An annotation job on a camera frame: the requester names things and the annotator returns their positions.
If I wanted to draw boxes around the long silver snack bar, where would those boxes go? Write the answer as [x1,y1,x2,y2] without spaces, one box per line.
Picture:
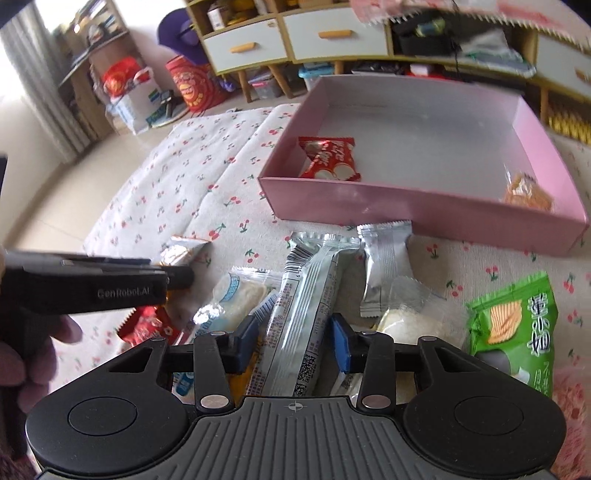
[245,232,363,397]

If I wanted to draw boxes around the blue white rice cake packet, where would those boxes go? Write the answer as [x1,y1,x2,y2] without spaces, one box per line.
[172,265,281,398]

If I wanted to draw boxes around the clear white snack packet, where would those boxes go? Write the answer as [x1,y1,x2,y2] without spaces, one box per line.
[374,277,469,350]

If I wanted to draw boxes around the small silver snack packet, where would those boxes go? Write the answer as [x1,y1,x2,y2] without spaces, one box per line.
[356,220,414,318]

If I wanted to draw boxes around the green chip snack packet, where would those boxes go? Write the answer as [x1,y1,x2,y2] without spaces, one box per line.
[467,271,558,397]

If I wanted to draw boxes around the red rice cracker packet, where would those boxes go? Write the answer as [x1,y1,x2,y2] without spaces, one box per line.
[297,137,362,182]

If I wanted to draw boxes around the clear pack brown crackers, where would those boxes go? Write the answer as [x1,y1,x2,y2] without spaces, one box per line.
[502,172,554,212]

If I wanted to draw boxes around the left hand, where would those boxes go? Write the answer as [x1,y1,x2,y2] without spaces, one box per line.
[1,308,82,461]

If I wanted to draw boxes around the white shopping bag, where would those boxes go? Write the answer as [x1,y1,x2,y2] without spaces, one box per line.
[102,56,165,135]

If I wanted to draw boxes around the pink cardboard box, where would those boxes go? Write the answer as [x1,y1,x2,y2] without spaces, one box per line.
[259,75,589,256]

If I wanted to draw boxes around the red round festive bag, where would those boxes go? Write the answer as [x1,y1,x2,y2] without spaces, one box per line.
[166,56,228,113]

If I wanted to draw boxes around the purple hat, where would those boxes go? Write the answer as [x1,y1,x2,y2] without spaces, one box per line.
[156,9,208,65]

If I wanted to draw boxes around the wooden cabinet white drawers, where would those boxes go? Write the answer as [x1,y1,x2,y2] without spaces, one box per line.
[185,1,590,102]

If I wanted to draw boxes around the yellow egg tray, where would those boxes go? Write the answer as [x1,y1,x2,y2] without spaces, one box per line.
[548,104,591,145]

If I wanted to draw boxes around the black basket on shelf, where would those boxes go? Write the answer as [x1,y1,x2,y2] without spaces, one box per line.
[393,14,460,57]

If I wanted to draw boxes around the pink cherry cloth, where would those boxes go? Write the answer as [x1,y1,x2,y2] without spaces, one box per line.
[349,0,590,52]

